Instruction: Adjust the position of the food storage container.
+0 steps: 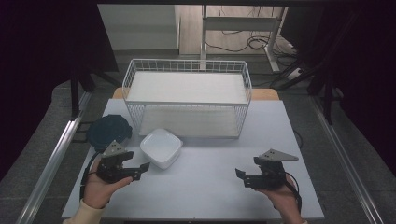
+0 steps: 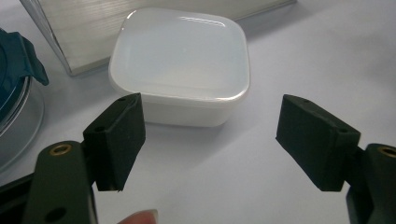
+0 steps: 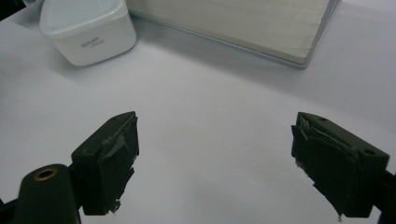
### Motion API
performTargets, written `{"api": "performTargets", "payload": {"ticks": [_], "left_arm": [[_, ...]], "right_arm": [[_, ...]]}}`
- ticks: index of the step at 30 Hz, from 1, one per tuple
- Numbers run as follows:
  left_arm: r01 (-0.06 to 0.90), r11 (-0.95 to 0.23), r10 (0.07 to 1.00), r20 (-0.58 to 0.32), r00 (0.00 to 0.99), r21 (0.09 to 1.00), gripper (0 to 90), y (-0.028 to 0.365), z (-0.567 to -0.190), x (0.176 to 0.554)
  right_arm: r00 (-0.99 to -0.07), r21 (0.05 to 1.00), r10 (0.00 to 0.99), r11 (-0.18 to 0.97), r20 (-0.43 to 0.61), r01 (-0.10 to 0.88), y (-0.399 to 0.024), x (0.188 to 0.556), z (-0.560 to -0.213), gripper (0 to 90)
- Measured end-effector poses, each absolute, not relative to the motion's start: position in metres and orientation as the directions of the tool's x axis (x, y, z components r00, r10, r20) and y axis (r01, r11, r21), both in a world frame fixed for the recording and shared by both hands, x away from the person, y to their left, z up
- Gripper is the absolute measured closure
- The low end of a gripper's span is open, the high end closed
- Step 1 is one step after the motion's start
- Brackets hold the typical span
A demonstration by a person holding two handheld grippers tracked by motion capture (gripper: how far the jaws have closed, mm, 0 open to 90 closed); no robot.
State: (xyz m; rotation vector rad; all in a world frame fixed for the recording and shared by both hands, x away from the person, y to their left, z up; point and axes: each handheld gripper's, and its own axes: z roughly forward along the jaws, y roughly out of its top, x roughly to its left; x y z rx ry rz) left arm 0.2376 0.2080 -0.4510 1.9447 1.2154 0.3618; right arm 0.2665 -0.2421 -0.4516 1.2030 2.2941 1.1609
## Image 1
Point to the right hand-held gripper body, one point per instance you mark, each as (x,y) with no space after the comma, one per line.
(270,175)

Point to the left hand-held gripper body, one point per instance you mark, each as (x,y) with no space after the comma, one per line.
(112,169)

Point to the round container dark blue lid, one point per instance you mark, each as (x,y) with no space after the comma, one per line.
(109,132)

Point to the person's right hand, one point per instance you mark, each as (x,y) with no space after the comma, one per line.
(281,196)

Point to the person's left hand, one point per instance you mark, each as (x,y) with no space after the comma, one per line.
(96,189)

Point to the white square plate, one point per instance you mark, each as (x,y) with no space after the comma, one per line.
(160,146)

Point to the wooden table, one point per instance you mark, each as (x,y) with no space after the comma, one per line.
(264,94)

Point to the black metal stand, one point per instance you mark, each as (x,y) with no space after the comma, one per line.
(74,93)
(327,93)

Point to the white power strip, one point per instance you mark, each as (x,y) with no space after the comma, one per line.
(294,74)

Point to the white cabinet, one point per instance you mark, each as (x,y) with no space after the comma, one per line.
(140,28)

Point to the dark curtain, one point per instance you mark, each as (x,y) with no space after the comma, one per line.
(367,77)
(37,62)

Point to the black floor bracket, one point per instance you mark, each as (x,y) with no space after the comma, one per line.
(81,137)

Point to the aluminium rail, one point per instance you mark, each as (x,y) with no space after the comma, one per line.
(345,158)
(54,158)

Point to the white metal desk frame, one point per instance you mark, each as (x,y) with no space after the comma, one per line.
(239,23)

